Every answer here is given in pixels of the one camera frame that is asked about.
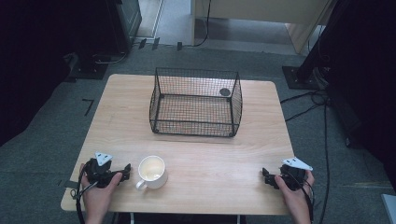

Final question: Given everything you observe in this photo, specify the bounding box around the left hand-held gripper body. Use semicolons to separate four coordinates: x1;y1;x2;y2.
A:
83;151;125;189

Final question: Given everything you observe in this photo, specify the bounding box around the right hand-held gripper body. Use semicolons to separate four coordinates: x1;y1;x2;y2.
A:
278;157;314;191

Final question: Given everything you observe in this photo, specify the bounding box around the white cup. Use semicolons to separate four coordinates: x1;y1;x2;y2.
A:
134;155;169;191

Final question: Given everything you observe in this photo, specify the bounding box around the black wire basket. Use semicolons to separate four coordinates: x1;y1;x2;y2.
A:
148;66;244;138

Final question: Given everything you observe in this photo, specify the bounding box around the person's left hand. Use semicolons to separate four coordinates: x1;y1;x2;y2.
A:
79;162;123;213

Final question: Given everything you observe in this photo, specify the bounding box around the person's right hand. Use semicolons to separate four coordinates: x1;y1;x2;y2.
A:
274;170;316;214

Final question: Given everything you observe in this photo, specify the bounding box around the white flat object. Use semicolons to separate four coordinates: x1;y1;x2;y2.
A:
380;193;396;224

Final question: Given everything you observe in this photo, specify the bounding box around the dark curtain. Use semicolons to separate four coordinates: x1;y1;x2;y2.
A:
298;0;396;190
0;0;122;147

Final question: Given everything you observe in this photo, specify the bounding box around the dark equipment cabinet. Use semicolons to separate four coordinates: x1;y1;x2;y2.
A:
106;0;143;54

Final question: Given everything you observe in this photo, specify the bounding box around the beige wooden cabinet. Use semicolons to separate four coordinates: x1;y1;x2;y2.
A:
191;0;334;54

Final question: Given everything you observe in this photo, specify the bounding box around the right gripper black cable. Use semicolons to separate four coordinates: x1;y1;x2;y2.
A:
288;172;316;224

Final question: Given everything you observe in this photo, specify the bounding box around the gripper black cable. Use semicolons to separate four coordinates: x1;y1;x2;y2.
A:
70;159;98;224
288;172;316;224

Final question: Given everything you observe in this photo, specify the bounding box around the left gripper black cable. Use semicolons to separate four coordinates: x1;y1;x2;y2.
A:
70;159;98;224

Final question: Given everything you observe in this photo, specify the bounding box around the black floor cable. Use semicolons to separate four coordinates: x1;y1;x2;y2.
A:
279;89;332;224

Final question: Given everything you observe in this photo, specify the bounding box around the black stand base plate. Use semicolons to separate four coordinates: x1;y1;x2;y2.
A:
281;65;329;91
64;53;109;83

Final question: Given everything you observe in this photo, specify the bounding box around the black hanging cable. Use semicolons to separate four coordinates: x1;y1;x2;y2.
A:
181;0;213;49

